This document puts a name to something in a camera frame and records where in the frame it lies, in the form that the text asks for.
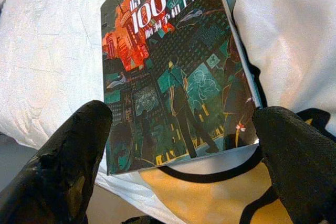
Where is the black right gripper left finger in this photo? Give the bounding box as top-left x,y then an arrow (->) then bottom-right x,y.
0,100 -> 113,224

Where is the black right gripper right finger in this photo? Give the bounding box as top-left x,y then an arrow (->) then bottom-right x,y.
251,106 -> 336,224

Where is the yellow cartoon print blanket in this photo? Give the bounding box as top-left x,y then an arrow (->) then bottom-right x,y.
139,0 -> 336,224

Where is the dark book with red cover art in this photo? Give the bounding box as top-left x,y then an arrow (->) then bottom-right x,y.
100,0 -> 264,176

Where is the white quilted mattress pad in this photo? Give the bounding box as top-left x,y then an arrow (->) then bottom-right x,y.
0,0 -> 163,217

